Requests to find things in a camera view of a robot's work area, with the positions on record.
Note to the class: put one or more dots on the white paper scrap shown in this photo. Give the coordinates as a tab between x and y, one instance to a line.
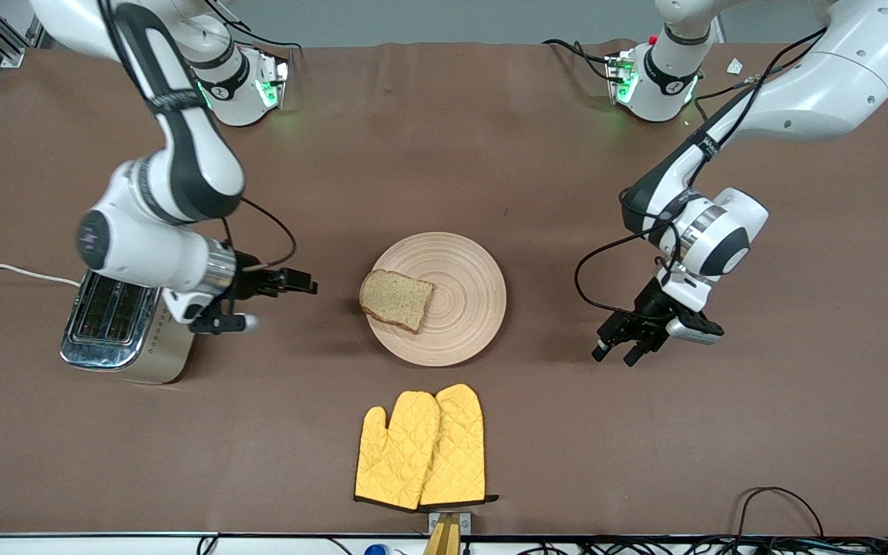
734	66

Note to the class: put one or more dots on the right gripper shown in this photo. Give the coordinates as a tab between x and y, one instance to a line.
250	282

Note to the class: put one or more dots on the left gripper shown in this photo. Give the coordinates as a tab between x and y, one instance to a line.
647	310

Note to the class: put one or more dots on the brown bread slice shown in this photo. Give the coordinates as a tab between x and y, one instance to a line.
394	299

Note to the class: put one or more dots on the silver metal bracket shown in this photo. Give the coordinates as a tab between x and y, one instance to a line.
465	523

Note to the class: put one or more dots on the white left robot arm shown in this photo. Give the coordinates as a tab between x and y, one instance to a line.
837	85

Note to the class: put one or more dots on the blue round object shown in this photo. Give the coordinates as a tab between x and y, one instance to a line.
375	550

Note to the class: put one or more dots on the round wooden plate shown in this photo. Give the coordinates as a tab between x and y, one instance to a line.
459	308

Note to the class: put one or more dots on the brown table cover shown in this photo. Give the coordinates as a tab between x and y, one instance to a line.
444	154

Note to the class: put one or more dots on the yellow quilted oven mitt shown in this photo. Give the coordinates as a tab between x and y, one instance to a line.
459	447
398	455

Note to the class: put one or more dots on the cream and chrome toaster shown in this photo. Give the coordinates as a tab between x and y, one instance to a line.
116	331

